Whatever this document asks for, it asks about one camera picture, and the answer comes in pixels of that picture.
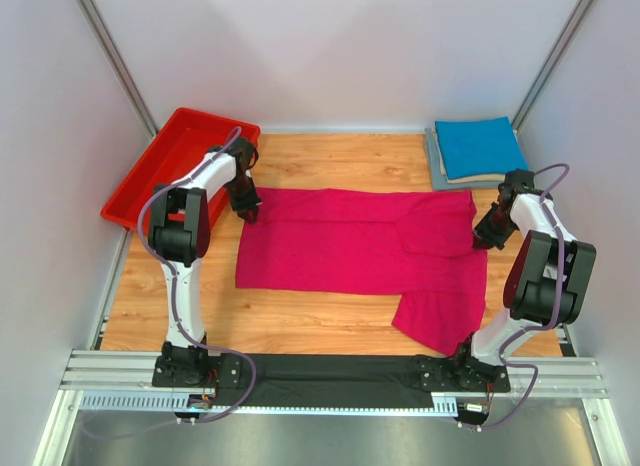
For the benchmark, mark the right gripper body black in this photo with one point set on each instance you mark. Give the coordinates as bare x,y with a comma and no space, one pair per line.
491,231

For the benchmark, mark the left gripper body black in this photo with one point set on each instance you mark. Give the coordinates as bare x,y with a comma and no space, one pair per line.
245,202

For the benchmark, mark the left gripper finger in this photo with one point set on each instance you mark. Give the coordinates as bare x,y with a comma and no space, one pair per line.
249,216
255,204

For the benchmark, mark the magenta t shirt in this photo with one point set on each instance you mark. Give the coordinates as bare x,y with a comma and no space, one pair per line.
418,246

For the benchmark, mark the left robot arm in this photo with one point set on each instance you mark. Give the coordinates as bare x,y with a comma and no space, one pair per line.
178,236

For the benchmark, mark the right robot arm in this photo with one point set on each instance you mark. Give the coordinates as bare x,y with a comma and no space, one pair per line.
546,285

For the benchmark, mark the beige folded t shirt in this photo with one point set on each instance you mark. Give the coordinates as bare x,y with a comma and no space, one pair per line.
482,159

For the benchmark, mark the grey folded t shirt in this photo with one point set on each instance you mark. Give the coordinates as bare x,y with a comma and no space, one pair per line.
439,178

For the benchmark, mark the red plastic bin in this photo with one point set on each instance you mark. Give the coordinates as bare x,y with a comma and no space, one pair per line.
177,149

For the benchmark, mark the blue folded t shirt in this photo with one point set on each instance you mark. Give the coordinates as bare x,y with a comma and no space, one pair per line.
463,129

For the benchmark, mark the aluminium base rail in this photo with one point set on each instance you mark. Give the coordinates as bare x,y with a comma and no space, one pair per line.
122,381

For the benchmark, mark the right frame post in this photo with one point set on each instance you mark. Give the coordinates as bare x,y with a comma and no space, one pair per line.
560,47

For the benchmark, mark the frame post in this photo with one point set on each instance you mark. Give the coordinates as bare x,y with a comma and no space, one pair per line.
560,47
105,40

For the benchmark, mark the left frame post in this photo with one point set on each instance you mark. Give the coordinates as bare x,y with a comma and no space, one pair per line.
105,40

